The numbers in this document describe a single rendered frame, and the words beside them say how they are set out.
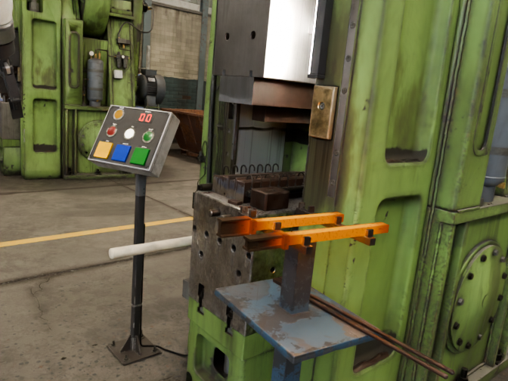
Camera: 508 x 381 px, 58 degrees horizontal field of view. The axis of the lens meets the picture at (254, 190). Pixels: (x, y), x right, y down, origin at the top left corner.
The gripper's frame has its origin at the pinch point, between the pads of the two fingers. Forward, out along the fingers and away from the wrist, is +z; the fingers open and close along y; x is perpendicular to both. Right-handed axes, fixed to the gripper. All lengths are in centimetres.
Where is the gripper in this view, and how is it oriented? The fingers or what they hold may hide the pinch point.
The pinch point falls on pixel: (10, 101)
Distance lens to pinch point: 157.0
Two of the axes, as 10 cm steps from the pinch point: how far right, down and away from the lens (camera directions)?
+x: -8.1, 2.8, -5.1
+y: -5.5, -6.6, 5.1
